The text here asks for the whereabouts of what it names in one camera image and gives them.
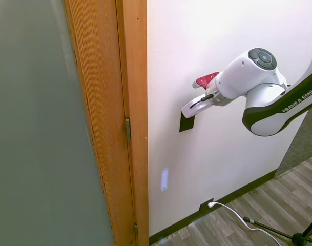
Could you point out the black baseboard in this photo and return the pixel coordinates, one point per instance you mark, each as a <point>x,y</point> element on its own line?
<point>222,198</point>

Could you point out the black wall outlet plate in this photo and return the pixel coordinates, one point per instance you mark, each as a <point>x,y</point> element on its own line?
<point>204,205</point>

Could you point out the black camera tripod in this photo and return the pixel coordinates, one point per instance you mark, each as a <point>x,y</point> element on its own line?
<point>303,237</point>

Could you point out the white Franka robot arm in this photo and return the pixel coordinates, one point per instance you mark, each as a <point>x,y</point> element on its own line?
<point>263,123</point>

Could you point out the red wrist camera mount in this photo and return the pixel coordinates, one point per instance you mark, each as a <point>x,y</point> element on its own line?
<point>205,79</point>

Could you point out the black light switch plate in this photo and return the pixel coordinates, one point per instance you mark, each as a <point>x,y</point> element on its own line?
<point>186,124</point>

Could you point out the frosted glass wooden door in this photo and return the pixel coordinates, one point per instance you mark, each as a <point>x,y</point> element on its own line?
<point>30,102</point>

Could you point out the large metal door hinge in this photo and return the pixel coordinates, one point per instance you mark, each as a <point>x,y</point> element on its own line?
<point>128,130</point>

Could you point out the wooden door frame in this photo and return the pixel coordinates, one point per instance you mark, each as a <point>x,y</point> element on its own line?
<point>137,77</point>

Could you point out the small metal door hinge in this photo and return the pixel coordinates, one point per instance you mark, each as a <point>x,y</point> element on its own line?
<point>136,228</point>

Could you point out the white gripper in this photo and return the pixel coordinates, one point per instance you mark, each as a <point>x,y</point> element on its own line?
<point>194,109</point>

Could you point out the white power plug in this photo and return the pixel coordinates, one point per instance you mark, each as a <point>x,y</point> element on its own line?
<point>211,204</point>

